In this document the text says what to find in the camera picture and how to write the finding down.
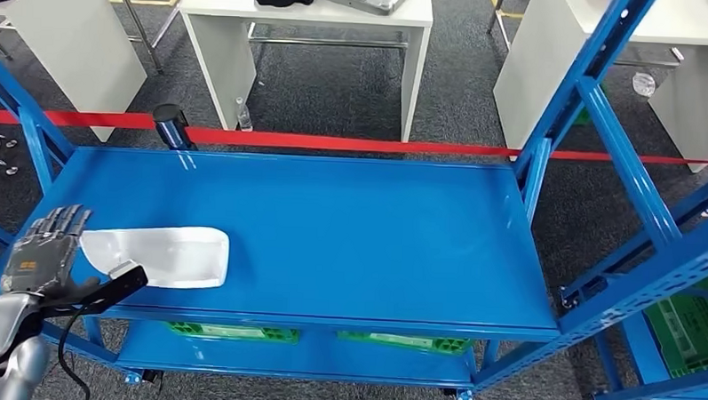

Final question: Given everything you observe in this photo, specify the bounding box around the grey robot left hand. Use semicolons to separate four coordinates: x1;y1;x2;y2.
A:
0;202;105;304

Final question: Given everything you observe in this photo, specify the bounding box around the white plastic car body part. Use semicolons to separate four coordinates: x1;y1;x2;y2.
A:
78;222;231;292

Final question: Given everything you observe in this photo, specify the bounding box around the blue metal shelf rack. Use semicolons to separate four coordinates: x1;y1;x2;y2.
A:
556;164;708;400
0;0;708;400

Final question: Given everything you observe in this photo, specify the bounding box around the red barrier belt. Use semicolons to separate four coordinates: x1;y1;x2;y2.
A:
184;127;708;167
0;108;157;132

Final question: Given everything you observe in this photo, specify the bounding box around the green plastic crate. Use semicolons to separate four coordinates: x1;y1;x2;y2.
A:
571;83;607;128
336;331;474;358
642;270;708;382
166;322;301;346

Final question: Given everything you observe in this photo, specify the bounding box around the white panel table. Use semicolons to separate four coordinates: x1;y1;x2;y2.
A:
0;0;151;146
173;0;434;145
490;0;708;175

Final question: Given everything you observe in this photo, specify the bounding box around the clear plastic water bottle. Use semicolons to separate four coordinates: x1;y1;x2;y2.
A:
234;97;255;132

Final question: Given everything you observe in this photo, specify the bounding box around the yellow floor tape line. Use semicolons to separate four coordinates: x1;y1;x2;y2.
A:
489;0;524;21

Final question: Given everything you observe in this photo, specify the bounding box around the crumpled clear plastic bag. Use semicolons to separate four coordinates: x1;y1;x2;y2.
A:
631;71;659;100

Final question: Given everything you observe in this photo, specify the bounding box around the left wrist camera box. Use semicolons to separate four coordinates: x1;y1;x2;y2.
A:
107;259;150;301

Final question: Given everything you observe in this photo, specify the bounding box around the black barrier stanchion post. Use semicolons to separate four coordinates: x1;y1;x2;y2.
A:
150;103;199;153

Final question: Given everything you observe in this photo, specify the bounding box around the chrome tube frame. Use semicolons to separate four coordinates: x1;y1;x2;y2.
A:
107;0;189;76

